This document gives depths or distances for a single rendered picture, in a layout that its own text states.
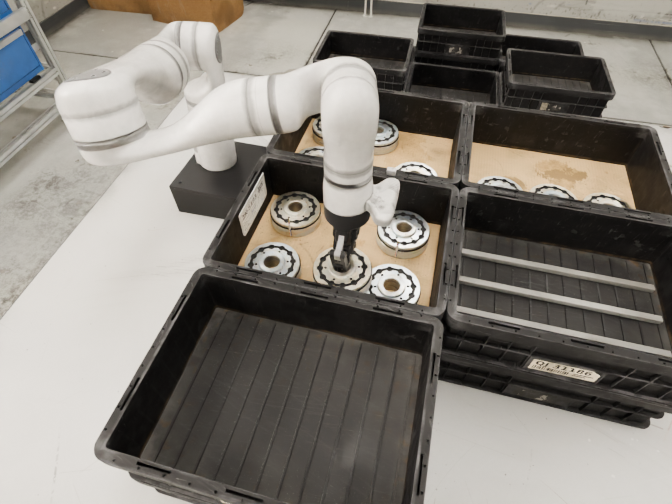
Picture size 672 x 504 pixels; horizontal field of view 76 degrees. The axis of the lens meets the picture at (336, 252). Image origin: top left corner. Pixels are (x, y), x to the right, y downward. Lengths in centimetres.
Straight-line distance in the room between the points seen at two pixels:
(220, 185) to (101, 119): 52
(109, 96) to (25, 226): 192
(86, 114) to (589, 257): 87
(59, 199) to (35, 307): 146
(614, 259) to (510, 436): 40
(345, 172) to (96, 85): 31
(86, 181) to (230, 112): 206
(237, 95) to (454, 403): 64
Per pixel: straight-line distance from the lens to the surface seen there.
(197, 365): 75
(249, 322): 77
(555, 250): 95
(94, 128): 61
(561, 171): 114
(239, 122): 55
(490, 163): 109
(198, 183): 110
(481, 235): 92
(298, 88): 55
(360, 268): 74
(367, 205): 63
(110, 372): 96
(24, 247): 238
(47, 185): 265
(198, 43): 97
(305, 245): 85
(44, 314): 110
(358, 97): 51
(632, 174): 118
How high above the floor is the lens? 148
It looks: 51 degrees down
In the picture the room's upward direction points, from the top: straight up
